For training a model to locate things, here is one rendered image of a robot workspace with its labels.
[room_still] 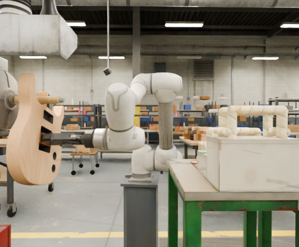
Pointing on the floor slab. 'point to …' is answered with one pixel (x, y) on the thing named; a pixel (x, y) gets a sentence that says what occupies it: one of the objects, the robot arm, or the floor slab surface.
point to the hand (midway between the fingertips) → (46, 139)
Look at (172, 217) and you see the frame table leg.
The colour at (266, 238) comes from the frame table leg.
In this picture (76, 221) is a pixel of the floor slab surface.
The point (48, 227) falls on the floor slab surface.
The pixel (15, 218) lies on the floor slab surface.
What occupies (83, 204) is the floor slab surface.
